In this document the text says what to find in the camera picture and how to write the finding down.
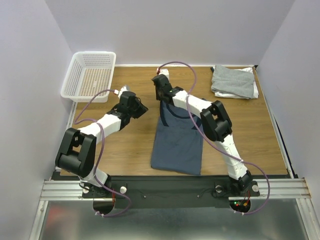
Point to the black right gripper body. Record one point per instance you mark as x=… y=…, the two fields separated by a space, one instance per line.
x=157 y=83

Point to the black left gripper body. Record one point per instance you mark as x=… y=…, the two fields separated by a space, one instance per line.
x=138 y=110

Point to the blue printed tank top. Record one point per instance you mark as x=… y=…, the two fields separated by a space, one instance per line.
x=178 y=145

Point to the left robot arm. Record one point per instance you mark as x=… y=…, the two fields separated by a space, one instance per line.
x=81 y=149

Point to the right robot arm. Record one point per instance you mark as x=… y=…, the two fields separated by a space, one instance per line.
x=216 y=127

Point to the grey folded tank top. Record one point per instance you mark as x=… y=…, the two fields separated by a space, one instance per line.
x=232 y=80

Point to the white plastic laundry basket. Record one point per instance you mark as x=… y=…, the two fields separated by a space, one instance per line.
x=89 y=74

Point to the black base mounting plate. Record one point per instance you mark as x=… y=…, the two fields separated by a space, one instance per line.
x=151 y=192

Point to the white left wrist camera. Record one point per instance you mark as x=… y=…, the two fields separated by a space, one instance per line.
x=122 y=90

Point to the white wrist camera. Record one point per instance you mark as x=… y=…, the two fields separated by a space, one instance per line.
x=163 y=71
x=122 y=90

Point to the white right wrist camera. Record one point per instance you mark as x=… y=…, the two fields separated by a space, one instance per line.
x=163 y=71

